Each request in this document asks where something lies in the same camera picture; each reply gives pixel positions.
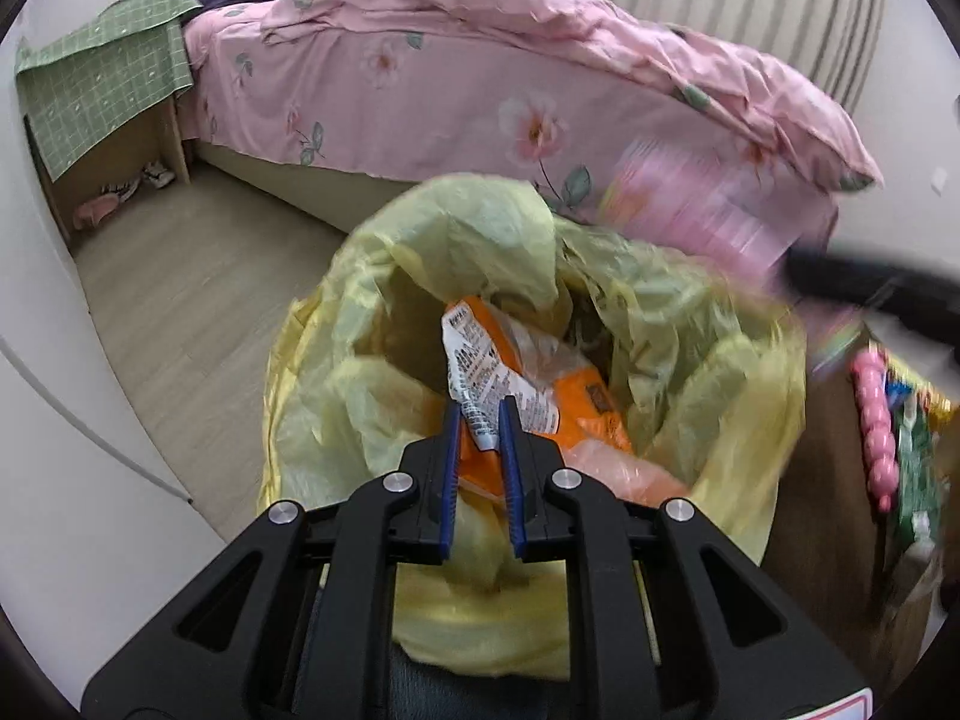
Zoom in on pink floral bed duvet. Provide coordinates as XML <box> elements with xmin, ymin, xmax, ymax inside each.
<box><xmin>179</xmin><ymin>0</ymin><xmax>880</xmax><ymax>239</ymax></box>

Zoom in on green checkered cloth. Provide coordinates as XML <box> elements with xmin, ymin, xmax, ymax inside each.
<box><xmin>14</xmin><ymin>0</ymin><xmax>200</xmax><ymax>181</ymax></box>

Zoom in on yellow plastic trash bag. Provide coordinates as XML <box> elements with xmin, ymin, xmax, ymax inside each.
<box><xmin>257</xmin><ymin>172</ymin><xmax>809</xmax><ymax>681</ymax></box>

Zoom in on shoes under table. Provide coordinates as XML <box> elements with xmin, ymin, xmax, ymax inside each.
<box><xmin>71</xmin><ymin>161</ymin><xmax>176</xmax><ymax>231</ymax></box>

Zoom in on pink caterpillar toy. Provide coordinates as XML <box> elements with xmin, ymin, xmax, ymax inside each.
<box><xmin>851</xmin><ymin>346</ymin><xmax>900</xmax><ymax>514</ymax></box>

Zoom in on wooden bedside table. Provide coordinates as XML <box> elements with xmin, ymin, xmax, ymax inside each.
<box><xmin>23</xmin><ymin>98</ymin><xmax>190</xmax><ymax>252</ymax></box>

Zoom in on orange snack wrapper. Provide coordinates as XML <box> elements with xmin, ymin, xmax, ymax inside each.
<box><xmin>441</xmin><ymin>298</ymin><xmax>631</xmax><ymax>499</ymax></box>

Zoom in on pink snack wrapper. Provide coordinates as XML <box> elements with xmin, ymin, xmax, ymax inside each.
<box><xmin>597</xmin><ymin>142</ymin><xmax>836</xmax><ymax>288</ymax></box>

